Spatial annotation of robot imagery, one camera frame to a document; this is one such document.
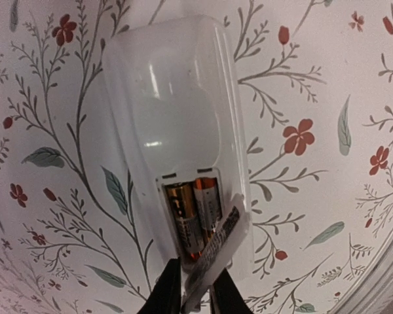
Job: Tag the white remote control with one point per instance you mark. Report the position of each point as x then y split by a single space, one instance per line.
176 107

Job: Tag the floral patterned table mat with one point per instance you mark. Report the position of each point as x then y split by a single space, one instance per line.
316 80

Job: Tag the gold battery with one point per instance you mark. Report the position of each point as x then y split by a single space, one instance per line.
182 204
208 205

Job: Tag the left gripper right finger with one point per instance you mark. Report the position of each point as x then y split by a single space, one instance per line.
225 297

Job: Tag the white remote battery cover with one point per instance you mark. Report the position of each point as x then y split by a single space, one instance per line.
231 232

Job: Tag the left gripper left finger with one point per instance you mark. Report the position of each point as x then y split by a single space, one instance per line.
165 298

